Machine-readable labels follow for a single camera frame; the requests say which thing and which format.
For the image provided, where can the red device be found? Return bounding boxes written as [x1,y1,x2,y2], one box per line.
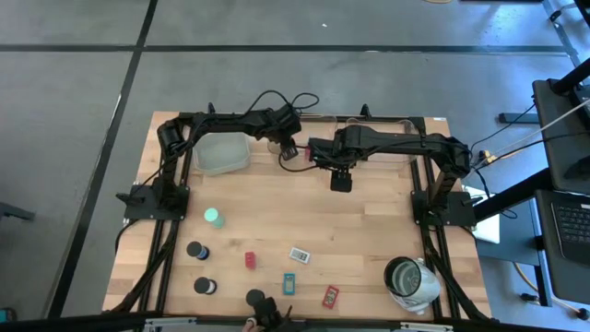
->
[322,285,341,310]

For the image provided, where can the yellow cable connector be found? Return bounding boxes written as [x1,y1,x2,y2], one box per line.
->
[477,148,499,166]

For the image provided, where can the white box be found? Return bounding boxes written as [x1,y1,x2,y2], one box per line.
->
[462,184,502,244]

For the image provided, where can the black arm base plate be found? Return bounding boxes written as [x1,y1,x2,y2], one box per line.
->
[411,190,477,227]
[115,183,191,221]

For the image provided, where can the black hourglass white sand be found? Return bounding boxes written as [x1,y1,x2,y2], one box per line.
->
[193,276,218,296]

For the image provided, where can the black gantry bar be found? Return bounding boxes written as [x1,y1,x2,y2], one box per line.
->
[0,312,590,332]

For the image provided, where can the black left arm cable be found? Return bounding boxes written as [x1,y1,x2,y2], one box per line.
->
[246,89,321,116]

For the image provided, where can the black equipment cart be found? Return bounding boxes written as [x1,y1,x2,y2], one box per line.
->
[532,77,590,195]

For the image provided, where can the black laptop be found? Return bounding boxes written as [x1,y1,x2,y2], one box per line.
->
[534,188,590,305]

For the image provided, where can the black stand beam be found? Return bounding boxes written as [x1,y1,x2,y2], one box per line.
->
[473,168,554,222]

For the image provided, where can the clear plastic bin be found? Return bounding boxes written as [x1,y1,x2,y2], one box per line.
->
[265,113,337,156]
[344,116,419,166]

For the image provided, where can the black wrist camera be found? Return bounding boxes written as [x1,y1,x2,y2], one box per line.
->
[329,169,354,194]
[278,139,300,161]

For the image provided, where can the mint green hourglass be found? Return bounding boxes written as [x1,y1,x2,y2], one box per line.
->
[203,207,227,231]

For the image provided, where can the black stand foot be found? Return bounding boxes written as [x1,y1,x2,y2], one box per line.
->
[498,113,540,125]

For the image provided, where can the black hourglass blue sand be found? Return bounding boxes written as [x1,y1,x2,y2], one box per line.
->
[185,240,211,262]

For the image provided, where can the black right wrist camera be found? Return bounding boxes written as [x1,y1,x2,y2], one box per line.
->
[329,169,354,194]

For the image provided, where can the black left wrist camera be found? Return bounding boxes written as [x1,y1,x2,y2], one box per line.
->
[278,139,300,161]

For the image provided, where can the white mug dark inside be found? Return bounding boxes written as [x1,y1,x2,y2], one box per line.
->
[383,255,443,317]

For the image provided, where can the thin black cable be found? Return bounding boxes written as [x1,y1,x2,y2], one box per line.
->
[277,154,324,174]

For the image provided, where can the black bulky object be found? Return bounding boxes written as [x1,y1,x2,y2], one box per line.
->
[254,297,294,331]

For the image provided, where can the grey opaque plastic bin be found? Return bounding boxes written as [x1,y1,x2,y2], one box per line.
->
[192,132,253,177]

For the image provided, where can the black capped hourglass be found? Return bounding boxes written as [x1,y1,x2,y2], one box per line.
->
[245,289,266,308]

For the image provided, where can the grey chair leg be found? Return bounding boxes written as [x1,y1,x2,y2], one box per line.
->
[0,201,36,222]

